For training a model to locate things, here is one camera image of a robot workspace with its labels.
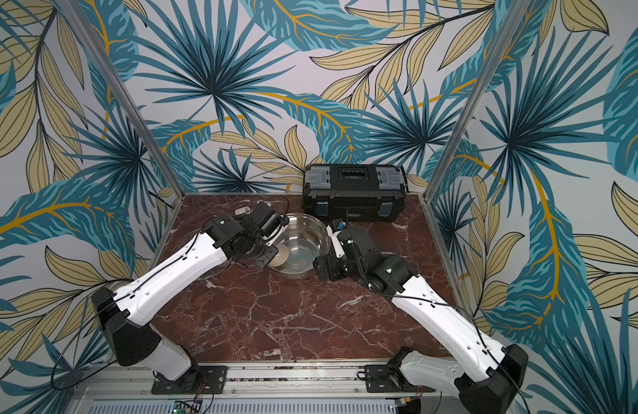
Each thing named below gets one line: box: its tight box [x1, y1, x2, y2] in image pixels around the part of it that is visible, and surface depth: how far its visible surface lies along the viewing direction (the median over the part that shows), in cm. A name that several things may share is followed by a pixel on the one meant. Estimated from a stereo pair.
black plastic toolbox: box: [301, 163, 407, 222], surface depth 103 cm
